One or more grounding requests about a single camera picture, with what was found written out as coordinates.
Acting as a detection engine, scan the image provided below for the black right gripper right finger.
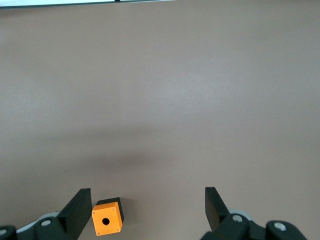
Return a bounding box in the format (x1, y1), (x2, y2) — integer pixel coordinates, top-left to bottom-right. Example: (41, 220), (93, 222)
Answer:
(201, 186), (307, 240)

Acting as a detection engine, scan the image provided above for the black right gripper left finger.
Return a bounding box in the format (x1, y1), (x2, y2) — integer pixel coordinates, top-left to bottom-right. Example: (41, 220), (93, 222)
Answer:
(0, 188), (93, 240)

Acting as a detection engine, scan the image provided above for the orange button enclosure box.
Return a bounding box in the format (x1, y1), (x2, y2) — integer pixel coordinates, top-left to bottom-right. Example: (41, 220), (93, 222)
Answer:
(91, 197), (125, 237)

